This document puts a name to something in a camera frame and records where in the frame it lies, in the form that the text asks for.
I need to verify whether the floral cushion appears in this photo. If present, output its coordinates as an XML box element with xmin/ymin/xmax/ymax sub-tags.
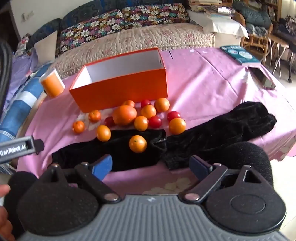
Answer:
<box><xmin>121</xmin><ymin>3</ymin><xmax>190</xmax><ymax>29</ymax></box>
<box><xmin>55</xmin><ymin>9</ymin><xmax>125</xmax><ymax>58</ymax></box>

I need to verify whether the white covered side table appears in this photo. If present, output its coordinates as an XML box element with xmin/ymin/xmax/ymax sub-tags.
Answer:
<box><xmin>188</xmin><ymin>10</ymin><xmax>250</xmax><ymax>48</ymax></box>

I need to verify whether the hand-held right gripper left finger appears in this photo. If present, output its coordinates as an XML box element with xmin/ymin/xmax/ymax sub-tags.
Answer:
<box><xmin>47</xmin><ymin>154</ymin><xmax>122</xmax><ymax>204</ymax></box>

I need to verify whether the folding table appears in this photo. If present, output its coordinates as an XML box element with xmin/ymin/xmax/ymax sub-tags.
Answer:
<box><xmin>268</xmin><ymin>34</ymin><xmax>290</xmax><ymax>80</ymax></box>

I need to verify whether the black velvet cloth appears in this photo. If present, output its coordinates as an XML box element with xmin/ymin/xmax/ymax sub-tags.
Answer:
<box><xmin>51</xmin><ymin>101</ymin><xmax>277</xmax><ymax>172</ymax></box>

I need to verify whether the large orange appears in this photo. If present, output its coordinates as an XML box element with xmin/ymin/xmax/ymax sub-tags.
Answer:
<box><xmin>112</xmin><ymin>105</ymin><xmax>137</xmax><ymax>126</ymax></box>

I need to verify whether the orange white cup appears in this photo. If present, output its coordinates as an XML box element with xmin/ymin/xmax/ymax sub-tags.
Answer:
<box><xmin>39</xmin><ymin>68</ymin><xmax>65</xmax><ymax>98</ymax></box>

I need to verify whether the black braided cable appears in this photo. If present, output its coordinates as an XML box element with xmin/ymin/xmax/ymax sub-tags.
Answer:
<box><xmin>0</xmin><ymin>39</ymin><xmax>13</xmax><ymax>112</ymax></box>

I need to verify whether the dark patterned cloth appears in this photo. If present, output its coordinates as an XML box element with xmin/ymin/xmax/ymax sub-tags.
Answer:
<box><xmin>277</xmin><ymin>15</ymin><xmax>296</xmax><ymax>45</ymax></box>

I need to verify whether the black phone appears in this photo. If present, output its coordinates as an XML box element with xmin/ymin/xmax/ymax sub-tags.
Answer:
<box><xmin>248</xmin><ymin>67</ymin><xmax>277</xmax><ymax>90</ymax></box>

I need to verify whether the black foam block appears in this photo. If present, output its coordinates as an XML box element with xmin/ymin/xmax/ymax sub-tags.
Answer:
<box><xmin>221</xmin><ymin>141</ymin><xmax>274</xmax><ymax>186</ymax></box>

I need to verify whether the beige pillow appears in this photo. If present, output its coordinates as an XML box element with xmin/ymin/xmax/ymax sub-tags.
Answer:
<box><xmin>34</xmin><ymin>30</ymin><xmax>58</xmax><ymax>67</ymax></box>

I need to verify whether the rattan chair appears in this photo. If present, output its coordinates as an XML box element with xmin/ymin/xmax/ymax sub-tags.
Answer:
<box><xmin>232</xmin><ymin>9</ymin><xmax>274</xmax><ymax>67</ymax></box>

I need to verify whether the purple floral sheet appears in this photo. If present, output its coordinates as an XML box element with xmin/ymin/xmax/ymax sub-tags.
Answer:
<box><xmin>5</xmin><ymin>38</ymin><xmax>40</xmax><ymax>107</ymax></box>

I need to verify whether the grey blue cushion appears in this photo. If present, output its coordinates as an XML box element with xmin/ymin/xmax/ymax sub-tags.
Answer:
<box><xmin>232</xmin><ymin>1</ymin><xmax>272</xmax><ymax>29</ymax></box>

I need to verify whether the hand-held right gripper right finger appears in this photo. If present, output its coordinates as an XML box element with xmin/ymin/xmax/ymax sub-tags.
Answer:
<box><xmin>179</xmin><ymin>155</ymin><xmax>266</xmax><ymax>203</ymax></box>

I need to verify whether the pink tablecloth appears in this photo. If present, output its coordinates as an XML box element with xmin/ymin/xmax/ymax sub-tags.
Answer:
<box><xmin>16</xmin><ymin>46</ymin><xmax>296</xmax><ymax>195</ymax></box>

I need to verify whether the group of small oranges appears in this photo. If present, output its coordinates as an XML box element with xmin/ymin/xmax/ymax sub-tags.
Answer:
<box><xmin>72</xmin><ymin>97</ymin><xmax>187</xmax><ymax>154</ymax></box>

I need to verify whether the wall switch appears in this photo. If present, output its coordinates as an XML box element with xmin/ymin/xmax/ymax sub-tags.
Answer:
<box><xmin>21</xmin><ymin>11</ymin><xmax>34</xmax><ymax>22</ymax></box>

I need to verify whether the stack of books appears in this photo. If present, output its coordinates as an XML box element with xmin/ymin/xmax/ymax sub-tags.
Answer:
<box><xmin>188</xmin><ymin>0</ymin><xmax>236</xmax><ymax>19</ymax></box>

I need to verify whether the orange cardboard box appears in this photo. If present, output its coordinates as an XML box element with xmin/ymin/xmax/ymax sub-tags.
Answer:
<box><xmin>69</xmin><ymin>47</ymin><xmax>168</xmax><ymax>113</ymax></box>

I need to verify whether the blue white striped cloth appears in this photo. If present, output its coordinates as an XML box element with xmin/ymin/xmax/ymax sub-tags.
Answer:
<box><xmin>0</xmin><ymin>62</ymin><xmax>52</xmax><ymax>144</ymax></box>

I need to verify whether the teal book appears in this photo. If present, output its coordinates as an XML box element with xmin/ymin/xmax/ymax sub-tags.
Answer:
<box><xmin>220</xmin><ymin>45</ymin><xmax>262</xmax><ymax>66</ymax></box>

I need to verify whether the person's left hand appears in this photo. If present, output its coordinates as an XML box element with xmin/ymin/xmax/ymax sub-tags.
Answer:
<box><xmin>0</xmin><ymin>185</ymin><xmax>16</xmax><ymax>241</ymax></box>

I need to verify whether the wooden bookshelf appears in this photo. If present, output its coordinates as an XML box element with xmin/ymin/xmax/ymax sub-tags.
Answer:
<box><xmin>262</xmin><ymin>0</ymin><xmax>284</xmax><ymax>22</ymax></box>

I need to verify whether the sofa with floral cushions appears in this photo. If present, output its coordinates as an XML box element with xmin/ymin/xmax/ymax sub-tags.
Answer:
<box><xmin>50</xmin><ymin>23</ymin><xmax>215</xmax><ymax>79</ymax></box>

